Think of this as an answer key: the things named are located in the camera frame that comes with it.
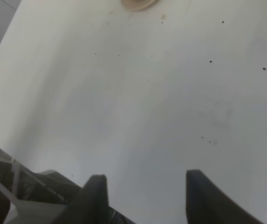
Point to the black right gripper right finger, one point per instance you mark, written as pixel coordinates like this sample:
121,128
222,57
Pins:
207,204

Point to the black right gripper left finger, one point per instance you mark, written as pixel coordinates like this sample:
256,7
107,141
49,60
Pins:
91,206

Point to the dark robot base structure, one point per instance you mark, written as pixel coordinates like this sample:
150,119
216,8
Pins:
32,198

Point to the tan teapot saucer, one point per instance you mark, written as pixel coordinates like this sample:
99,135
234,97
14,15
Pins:
137,5

